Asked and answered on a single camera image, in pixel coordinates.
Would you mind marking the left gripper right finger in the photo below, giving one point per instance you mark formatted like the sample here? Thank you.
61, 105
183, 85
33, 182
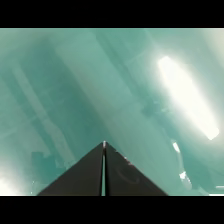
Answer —
128, 178

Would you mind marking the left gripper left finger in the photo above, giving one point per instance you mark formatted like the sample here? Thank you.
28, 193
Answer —
83, 176

